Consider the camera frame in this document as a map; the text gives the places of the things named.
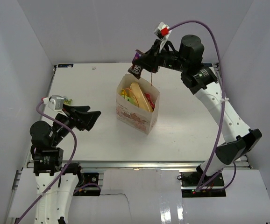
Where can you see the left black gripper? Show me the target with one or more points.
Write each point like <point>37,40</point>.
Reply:
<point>86,119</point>

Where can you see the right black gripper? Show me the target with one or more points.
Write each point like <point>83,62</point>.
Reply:
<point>149,60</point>

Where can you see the purple candy wrapper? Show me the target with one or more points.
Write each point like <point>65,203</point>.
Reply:
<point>137,62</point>

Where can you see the yellow m&m's packet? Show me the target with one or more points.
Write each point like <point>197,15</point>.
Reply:
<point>125,92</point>

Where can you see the brown chips bag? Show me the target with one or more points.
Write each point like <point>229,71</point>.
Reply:
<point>139,97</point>

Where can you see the light green snack packet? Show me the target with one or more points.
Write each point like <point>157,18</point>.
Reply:
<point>131,100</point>

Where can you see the pink candy packet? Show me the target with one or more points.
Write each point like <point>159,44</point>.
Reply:
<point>151,102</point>

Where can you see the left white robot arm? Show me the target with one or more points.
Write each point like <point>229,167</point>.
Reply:
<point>56,183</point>

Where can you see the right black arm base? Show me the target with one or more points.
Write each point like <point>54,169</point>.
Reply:
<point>207,188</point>

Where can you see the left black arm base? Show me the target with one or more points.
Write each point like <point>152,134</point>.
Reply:
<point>88,182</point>

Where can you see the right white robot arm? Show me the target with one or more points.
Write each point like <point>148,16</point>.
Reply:
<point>203,84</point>

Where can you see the beige paper bag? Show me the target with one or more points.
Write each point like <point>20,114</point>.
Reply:
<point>133,115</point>

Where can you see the left blue label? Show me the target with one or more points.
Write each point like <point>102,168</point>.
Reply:
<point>65,65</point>

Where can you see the blue label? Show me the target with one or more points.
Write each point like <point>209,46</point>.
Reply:
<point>208,64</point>
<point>65,65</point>

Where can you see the right blue label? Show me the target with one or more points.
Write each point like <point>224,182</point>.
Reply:
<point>208,64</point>

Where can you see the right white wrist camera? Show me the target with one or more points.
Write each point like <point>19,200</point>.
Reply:
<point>163,33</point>

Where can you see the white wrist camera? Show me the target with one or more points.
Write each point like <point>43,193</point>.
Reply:
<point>55,102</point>
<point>163,33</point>

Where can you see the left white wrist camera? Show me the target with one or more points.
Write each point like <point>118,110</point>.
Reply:
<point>55,102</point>

